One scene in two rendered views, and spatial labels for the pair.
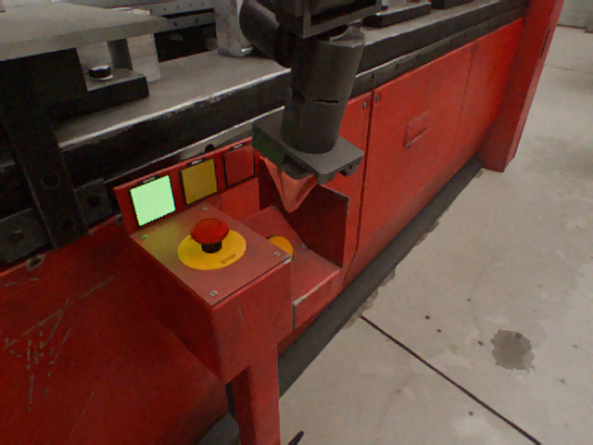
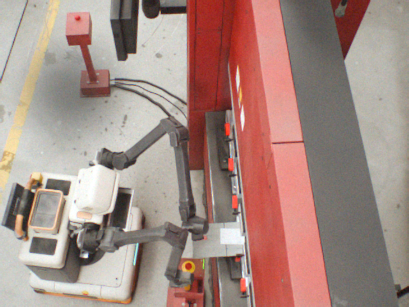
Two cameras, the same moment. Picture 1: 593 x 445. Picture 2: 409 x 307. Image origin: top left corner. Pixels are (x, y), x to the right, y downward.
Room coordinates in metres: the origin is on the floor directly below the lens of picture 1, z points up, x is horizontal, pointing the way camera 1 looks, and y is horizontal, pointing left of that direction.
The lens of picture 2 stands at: (0.91, -0.38, 3.71)
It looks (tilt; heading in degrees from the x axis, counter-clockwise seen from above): 64 degrees down; 136
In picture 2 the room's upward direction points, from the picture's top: 3 degrees clockwise
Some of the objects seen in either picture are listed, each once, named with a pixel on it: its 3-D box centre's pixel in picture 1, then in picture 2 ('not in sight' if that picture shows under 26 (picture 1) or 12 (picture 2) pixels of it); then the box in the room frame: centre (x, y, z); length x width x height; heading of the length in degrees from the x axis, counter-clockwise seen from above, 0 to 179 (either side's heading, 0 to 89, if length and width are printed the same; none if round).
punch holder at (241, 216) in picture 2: not in sight; (249, 217); (0.45, 0.40, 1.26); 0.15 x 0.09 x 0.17; 143
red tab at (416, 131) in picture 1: (419, 128); not in sight; (1.19, -0.37, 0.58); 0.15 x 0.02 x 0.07; 143
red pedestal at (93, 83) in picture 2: not in sight; (86, 56); (-1.43, 0.61, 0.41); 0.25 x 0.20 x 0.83; 53
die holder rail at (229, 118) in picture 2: not in sight; (234, 150); (0.04, 0.72, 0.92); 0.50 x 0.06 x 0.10; 143
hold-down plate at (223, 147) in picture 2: not in sight; (223, 146); (-0.04, 0.70, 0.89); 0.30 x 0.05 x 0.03; 143
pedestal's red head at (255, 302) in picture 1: (242, 247); (189, 277); (0.40, 0.07, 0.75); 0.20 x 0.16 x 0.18; 136
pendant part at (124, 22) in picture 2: not in sight; (126, 9); (-0.84, 0.66, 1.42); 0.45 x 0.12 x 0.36; 139
